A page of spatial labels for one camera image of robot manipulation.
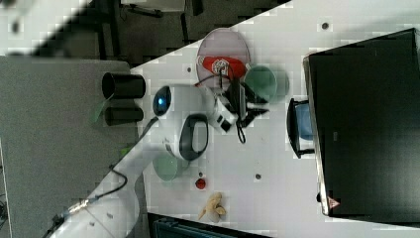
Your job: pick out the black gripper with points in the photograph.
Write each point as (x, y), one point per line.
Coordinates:
(239, 95)

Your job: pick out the green mug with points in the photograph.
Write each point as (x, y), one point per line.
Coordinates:
(268, 83)

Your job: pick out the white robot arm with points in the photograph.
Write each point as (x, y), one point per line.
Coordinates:
(182, 117)

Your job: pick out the red ketchup bottle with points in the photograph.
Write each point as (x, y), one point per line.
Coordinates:
(230, 67)

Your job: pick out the blue cup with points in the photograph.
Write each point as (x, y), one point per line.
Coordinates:
(304, 122)

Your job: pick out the grey plate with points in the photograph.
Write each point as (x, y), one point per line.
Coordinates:
(221, 42)

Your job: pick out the red toy strawberry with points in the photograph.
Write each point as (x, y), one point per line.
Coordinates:
(200, 183)

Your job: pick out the yellow toy banana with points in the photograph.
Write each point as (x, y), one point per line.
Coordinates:
(213, 208)

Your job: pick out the green colander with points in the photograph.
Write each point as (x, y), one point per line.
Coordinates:
(168, 167)

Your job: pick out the silver toaster oven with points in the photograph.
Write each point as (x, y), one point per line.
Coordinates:
(363, 101)

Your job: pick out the black cylinder lower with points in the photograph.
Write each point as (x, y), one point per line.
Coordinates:
(118, 116)

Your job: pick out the black cylinder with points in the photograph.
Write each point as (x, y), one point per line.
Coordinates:
(123, 86)
(118, 116)

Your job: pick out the black cylinder upper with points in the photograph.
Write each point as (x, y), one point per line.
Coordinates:
(123, 86)

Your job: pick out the blue metal frame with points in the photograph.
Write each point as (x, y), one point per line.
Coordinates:
(169, 227)

